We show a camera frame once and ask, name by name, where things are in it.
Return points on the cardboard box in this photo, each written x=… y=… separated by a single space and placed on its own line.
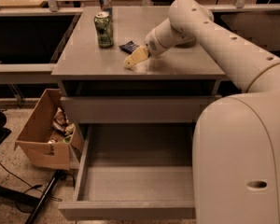
x=45 y=146

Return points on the blue rxbar wrapper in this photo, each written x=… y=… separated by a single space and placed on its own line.
x=129 y=47

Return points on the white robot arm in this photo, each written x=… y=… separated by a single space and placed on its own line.
x=236 y=142

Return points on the green soda can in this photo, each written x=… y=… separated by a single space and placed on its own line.
x=104 y=29

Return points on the black stand base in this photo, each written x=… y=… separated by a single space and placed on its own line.
x=16 y=171

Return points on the closed grey top drawer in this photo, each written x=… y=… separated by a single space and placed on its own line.
x=134 y=109

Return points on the blue and silver can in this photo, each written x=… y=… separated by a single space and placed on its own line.
x=106 y=6

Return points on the grey metal frame rail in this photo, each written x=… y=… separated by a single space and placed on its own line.
x=21 y=72

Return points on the grey drawer cabinet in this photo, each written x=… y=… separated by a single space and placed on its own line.
x=174 y=87

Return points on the open grey middle drawer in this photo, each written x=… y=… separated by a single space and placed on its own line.
x=134 y=171

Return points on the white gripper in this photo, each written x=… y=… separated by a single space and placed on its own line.
x=154 y=46

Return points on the snack wrappers in box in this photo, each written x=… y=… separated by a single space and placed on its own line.
x=63 y=129

